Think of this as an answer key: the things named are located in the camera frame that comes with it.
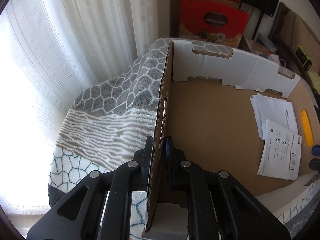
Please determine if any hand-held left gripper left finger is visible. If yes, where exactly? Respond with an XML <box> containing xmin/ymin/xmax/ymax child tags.
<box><xmin>26</xmin><ymin>135</ymin><xmax>153</xmax><ymax>240</ymax></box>

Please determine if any white instruction booklet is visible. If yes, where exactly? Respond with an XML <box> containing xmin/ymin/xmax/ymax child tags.
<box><xmin>257</xmin><ymin>119</ymin><xmax>303</xmax><ymax>180</ymax></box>

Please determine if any red gift box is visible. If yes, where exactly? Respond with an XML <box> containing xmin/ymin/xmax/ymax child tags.
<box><xmin>179</xmin><ymin>0</ymin><xmax>250</xmax><ymax>42</ymax></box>

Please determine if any clear plastic bag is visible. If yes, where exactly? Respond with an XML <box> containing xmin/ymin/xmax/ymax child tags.
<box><xmin>250</xmin><ymin>34</ymin><xmax>278</xmax><ymax>58</ymax></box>

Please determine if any green framed device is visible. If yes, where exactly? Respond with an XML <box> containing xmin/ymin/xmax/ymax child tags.
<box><xmin>295</xmin><ymin>45</ymin><xmax>313</xmax><ymax>68</ymax></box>

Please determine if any yellow utility knife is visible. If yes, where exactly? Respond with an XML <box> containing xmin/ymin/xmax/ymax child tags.
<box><xmin>300</xmin><ymin>109</ymin><xmax>314</xmax><ymax>147</ymax></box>

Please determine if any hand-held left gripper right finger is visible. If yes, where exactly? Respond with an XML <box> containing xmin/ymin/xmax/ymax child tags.
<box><xmin>165</xmin><ymin>135</ymin><xmax>292</xmax><ymax>240</ymax></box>

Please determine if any large cardboard box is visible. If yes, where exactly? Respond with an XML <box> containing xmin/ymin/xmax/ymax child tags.
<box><xmin>142</xmin><ymin>39</ymin><xmax>320</xmax><ymax>240</ymax></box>

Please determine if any black stand pole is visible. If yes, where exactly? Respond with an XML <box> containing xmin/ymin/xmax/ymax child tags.
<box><xmin>252</xmin><ymin>5</ymin><xmax>265</xmax><ymax>41</ymax></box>

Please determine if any folded white paper sheet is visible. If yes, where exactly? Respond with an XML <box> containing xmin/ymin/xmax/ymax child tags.
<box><xmin>250</xmin><ymin>93</ymin><xmax>299</xmax><ymax>140</ymax></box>

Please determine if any white sheer curtain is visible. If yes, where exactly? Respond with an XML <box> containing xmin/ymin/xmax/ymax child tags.
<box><xmin>0</xmin><ymin>0</ymin><xmax>165</xmax><ymax>240</ymax></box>

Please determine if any grey patterned fleece blanket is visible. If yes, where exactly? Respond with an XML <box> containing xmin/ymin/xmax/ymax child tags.
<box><xmin>47</xmin><ymin>37</ymin><xmax>320</xmax><ymax>240</ymax></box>

